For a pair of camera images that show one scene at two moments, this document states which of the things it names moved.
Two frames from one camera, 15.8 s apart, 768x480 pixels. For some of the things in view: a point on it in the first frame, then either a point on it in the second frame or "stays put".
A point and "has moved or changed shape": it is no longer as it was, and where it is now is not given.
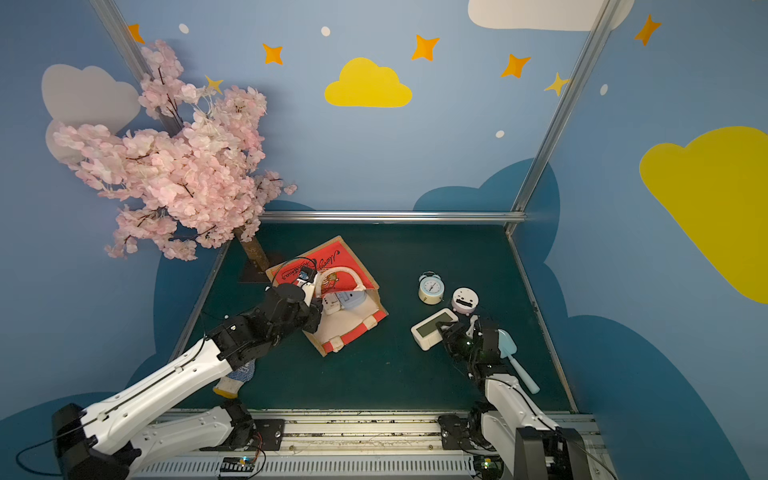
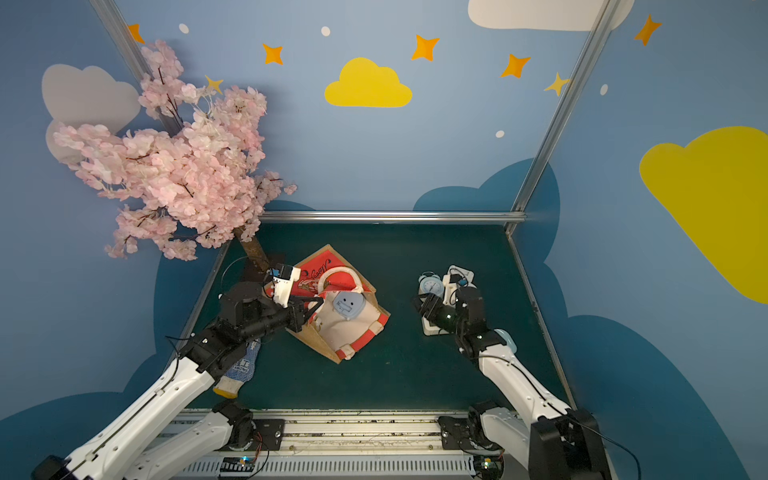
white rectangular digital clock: x=425 y=333 has moved or changed shape
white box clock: x=330 y=303 → x=450 y=289
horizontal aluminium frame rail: x=393 y=217 stays put
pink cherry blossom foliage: x=194 y=186 stays put
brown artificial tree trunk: x=253 y=250 stays put
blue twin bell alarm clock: x=431 y=288 stays put
